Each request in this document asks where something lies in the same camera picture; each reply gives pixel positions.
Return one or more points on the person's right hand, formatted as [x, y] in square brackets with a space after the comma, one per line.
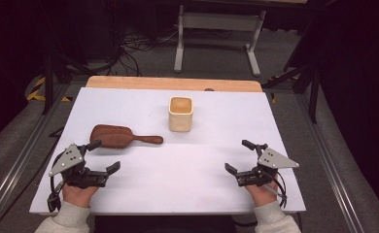
[262, 193]

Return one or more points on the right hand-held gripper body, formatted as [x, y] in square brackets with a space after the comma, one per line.
[275, 160]

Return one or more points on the white board table cover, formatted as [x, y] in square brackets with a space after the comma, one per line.
[178, 178]

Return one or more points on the aluminium floor rail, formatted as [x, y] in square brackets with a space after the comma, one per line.
[333, 168]
[19, 161]

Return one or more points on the dark curtain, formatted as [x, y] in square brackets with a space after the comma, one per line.
[6, 64]
[362, 97]

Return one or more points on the black metal stand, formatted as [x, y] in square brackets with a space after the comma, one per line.
[314, 97]
[49, 84]

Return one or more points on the white metal table frame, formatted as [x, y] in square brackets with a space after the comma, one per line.
[220, 21]

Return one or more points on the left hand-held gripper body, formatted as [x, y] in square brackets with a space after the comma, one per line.
[68, 160]

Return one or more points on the person's left hand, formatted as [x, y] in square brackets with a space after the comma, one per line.
[78, 195]

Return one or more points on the cream square cup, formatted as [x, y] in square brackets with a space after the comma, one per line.
[180, 122]

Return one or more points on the yellow black hazard tape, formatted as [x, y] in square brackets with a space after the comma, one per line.
[35, 93]
[273, 98]

